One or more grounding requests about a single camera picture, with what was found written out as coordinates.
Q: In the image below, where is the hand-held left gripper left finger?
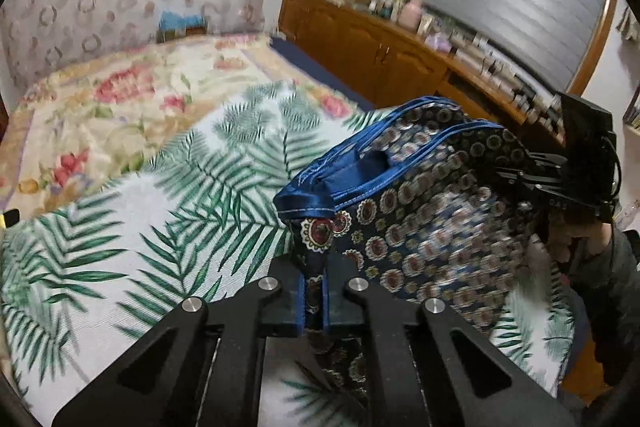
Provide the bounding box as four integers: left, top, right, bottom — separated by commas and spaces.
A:
52, 252, 308, 427

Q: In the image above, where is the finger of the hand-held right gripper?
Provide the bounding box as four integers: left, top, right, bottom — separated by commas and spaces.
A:
492, 172, 552, 208
520, 152, 568, 182

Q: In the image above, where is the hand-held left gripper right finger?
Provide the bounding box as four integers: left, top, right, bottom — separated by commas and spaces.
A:
322, 252, 576, 427

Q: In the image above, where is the navy patterned shirt blue trim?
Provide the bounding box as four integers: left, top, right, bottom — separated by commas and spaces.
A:
274, 96, 556, 388

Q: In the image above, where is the person's right forearm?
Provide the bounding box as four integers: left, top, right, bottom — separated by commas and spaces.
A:
565, 227, 640, 388

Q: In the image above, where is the person's right hand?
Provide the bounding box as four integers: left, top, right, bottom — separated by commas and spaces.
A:
542, 207, 613, 273

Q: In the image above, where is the row of small cosmetic bottles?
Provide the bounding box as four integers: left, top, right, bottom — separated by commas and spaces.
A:
450, 27, 561, 128

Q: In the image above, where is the cream hanging cloth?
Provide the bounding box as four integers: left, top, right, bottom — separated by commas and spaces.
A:
616, 4, 640, 40

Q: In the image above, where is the palm leaf printed sheet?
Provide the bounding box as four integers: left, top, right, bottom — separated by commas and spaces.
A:
0, 80, 576, 427

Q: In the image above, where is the pink bottle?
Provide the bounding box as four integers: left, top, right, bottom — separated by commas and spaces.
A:
400, 0, 425, 28

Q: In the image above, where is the wooden sideboard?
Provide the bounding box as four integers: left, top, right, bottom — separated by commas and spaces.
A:
277, 0, 566, 143

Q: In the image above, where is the navy bed sheet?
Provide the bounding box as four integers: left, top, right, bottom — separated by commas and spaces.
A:
270, 34, 376, 108

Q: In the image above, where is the floral bedspread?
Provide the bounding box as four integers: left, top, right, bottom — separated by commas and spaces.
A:
0, 32, 371, 213

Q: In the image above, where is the cardboard box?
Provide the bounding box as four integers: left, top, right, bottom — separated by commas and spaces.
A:
157, 27, 208, 43

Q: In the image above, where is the teal cloth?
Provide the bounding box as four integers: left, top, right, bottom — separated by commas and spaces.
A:
159, 10, 206, 30

